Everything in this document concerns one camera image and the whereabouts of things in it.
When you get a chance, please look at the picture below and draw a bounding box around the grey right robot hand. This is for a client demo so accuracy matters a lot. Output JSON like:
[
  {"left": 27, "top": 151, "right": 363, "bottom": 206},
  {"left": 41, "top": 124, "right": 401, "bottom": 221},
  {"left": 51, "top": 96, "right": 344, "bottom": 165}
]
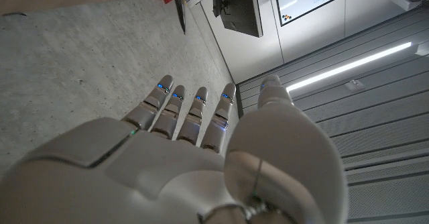
[{"left": 0, "top": 74, "right": 349, "bottom": 224}]

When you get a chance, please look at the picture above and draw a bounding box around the small ceiling sensor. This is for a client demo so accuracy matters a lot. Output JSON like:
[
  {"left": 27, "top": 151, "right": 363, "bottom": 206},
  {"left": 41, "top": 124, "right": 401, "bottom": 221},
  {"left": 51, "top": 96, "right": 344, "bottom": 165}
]
[{"left": 345, "top": 79, "right": 366, "bottom": 91}]

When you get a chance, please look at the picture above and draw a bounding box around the ceiling light strip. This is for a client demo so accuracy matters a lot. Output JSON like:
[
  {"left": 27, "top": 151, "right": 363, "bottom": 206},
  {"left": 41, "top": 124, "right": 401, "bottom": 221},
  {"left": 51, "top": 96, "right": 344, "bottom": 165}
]
[{"left": 285, "top": 42, "right": 412, "bottom": 93}]

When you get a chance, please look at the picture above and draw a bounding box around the black computer monitor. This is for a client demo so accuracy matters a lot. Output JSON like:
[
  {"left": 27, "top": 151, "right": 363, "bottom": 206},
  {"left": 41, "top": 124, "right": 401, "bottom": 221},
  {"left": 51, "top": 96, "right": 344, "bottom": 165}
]
[{"left": 211, "top": 0, "right": 264, "bottom": 38}]

